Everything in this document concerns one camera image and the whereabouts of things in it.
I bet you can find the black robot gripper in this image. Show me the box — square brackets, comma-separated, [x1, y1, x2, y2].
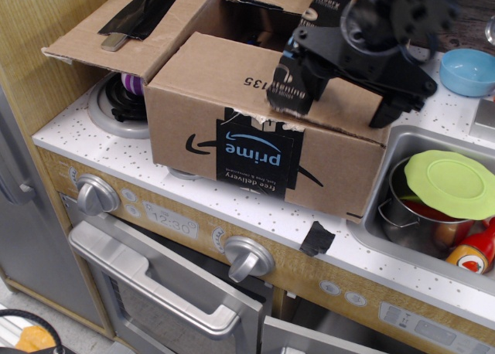
[292, 4, 438, 128]

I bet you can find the large cardboard Amazon box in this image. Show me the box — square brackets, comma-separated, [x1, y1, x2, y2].
[46, 0, 389, 223]

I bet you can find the light blue bowl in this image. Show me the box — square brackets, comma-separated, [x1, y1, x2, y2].
[439, 49, 494, 97]

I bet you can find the silver sink basin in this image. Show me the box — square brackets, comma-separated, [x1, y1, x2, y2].
[349, 125, 494, 294]

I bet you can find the green silicone lid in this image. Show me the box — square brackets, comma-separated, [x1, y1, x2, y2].
[404, 150, 494, 220]

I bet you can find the steel pot in sink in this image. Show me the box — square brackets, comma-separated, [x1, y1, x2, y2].
[377, 158, 474, 259]

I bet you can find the black tape piece on counter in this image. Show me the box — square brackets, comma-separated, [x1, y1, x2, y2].
[299, 221, 336, 257]

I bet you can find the silver right stove knob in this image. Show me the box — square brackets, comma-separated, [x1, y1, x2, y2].
[224, 236, 275, 283]

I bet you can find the silver stove knob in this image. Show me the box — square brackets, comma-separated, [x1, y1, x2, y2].
[224, 236, 275, 283]
[77, 174, 120, 216]

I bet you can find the red ketchup bottle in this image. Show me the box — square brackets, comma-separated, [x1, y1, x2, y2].
[445, 217, 494, 274]

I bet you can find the purple striped ball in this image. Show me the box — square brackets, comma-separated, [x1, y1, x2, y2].
[121, 73, 144, 96]

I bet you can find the grey stove burner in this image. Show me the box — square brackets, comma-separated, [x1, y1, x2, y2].
[87, 73, 149, 139]

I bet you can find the wooden toy kitchen cabinet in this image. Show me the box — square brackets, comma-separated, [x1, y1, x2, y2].
[1, 0, 494, 353]

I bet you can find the silver lower right door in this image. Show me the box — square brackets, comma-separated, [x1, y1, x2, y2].
[261, 317, 407, 353]

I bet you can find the silver left stove knob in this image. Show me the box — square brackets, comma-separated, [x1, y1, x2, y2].
[77, 174, 120, 216]

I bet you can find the silver oven door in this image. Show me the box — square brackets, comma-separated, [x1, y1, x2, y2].
[69, 221, 264, 353]

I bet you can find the grey toy fridge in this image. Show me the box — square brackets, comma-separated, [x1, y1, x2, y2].
[1, 96, 103, 326]

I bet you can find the orange object on floor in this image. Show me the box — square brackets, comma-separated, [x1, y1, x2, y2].
[15, 325, 56, 352]

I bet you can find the black cable on floor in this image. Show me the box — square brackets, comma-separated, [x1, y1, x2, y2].
[0, 308, 67, 354]

